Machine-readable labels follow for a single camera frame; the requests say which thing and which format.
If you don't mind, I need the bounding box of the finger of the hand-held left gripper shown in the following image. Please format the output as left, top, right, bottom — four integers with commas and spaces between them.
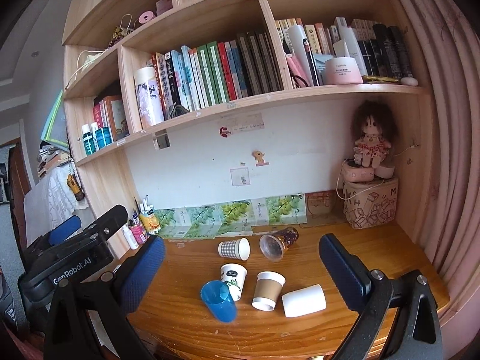
77, 204, 129, 244
47, 215, 82, 246

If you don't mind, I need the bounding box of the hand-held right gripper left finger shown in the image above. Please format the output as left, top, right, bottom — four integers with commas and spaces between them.
43, 234, 166, 360

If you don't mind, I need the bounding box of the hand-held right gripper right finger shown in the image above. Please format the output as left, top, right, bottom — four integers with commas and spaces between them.
319, 233, 443, 360

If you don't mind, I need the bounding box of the plain white cup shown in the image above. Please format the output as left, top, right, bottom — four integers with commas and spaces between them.
281, 284, 327, 318

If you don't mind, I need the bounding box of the clear plastic cup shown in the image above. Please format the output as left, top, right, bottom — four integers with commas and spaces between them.
259, 227, 299, 262

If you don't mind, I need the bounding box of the brown sleeve paper cup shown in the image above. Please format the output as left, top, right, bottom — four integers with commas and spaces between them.
251, 271, 286, 312

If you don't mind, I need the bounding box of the blue plastic cup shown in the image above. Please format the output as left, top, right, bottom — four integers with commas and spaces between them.
200, 280, 238, 323

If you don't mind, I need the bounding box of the white plant print cup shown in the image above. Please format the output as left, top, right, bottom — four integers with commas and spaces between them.
220, 263, 248, 301

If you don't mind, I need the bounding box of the checkered paper cup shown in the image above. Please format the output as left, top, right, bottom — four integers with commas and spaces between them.
218, 237, 251, 261

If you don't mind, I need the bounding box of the white lace cloth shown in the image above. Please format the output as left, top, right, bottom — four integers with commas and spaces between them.
24, 165, 92, 248

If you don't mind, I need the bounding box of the white small bottle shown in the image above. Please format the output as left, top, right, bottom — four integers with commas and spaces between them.
122, 227, 139, 250

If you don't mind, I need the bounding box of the pink small container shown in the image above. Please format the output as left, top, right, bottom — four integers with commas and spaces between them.
129, 224, 149, 244

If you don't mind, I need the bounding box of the orange print pen holder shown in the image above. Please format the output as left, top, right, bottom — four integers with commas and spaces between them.
139, 210, 161, 235

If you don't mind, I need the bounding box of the yellow hanging ornament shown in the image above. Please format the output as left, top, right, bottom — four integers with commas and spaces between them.
67, 174, 85, 202

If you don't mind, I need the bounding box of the green leaf tissue packet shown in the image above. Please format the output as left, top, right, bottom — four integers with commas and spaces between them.
186, 204, 222, 239
154, 208, 189, 239

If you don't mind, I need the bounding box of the brown wooden door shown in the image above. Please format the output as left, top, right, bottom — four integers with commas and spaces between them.
7, 139, 32, 211

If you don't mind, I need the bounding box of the printed fabric storage box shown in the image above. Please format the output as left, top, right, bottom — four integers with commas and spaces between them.
343, 177, 399, 229

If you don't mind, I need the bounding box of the stack of papers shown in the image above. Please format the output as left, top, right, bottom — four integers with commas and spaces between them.
37, 140, 72, 177

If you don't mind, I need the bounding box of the teal bottle white cap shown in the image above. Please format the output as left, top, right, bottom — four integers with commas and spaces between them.
82, 124, 97, 156

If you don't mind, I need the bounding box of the small clear acrylic holder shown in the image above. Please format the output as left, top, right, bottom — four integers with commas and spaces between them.
153, 130, 171, 151

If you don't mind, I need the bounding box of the white round device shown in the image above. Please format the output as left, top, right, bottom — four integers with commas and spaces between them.
375, 162, 397, 179

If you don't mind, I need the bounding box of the green folder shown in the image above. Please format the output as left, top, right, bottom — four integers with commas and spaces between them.
40, 90, 68, 147

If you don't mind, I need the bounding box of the white printed paper roll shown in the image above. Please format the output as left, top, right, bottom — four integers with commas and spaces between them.
134, 67, 165, 129

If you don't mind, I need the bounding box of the dark green pouch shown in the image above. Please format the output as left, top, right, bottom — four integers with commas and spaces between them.
167, 103, 190, 121

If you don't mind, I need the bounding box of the square sticky note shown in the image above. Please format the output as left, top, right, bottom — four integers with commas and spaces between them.
230, 168, 250, 187

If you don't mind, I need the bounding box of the brown haired rag doll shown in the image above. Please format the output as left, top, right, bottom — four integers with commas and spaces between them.
350, 99, 398, 169

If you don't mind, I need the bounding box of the cream face mask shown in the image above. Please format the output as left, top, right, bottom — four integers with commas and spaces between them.
65, 49, 106, 89

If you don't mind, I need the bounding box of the row of colourful books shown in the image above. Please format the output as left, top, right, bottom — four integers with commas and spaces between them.
151, 30, 284, 112

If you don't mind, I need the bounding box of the flower basket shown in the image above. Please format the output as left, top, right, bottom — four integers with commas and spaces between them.
109, 14, 136, 47

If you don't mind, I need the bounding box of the pink curtain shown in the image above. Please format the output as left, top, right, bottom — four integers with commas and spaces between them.
379, 0, 480, 346

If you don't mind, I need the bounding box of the pink cream jar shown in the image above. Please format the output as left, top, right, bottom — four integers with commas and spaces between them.
323, 57, 364, 85

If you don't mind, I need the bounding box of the row of black books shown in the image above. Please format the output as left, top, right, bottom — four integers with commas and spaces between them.
358, 23, 414, 80

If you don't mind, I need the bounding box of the wooden bookshelf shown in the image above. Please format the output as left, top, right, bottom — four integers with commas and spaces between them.
62, 0, 436, 267

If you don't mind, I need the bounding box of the row of pale books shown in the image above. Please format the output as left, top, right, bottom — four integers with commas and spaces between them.
275, 17, 372, 88

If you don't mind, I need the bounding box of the white cable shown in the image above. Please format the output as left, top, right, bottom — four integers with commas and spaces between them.
335, 165, 383, 200

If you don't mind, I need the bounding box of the white paper wall label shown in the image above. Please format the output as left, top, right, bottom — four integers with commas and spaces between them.
228, 119, 265, 135

